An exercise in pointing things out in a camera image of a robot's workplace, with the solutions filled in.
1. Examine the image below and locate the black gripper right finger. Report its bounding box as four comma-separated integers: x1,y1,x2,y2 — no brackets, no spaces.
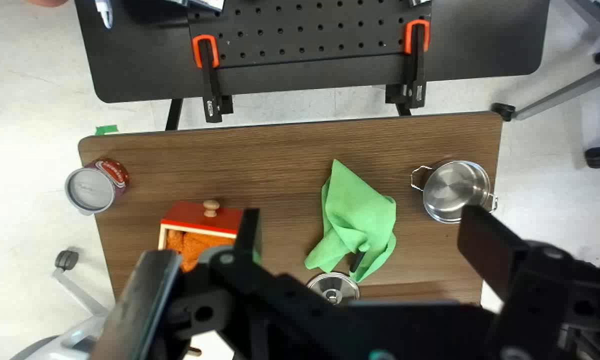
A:
456,205,600,360

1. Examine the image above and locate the red front wooden drawer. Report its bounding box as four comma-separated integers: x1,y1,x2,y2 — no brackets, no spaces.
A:
155,198,245,272

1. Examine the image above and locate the stainless steel pot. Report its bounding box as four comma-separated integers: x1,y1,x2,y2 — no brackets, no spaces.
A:
407,159,497,226

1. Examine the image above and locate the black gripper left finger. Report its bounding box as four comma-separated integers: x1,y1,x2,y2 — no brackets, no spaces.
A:
208,208,327,337

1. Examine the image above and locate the black clamp orange handle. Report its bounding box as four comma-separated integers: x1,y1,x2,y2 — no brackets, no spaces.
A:
383,19,431,118
190,33,236,126

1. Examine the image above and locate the green microfiber towel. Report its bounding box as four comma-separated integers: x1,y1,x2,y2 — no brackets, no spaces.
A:
303,159,400,286

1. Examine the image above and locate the grey office chair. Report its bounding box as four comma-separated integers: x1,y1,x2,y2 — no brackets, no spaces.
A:
489,0,600,169

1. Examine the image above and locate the orange cloth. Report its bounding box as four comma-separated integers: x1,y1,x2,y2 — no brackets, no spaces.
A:
165,229,238,272

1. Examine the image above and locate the white office chair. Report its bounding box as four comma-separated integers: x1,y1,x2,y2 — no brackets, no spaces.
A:
7,246,116,360

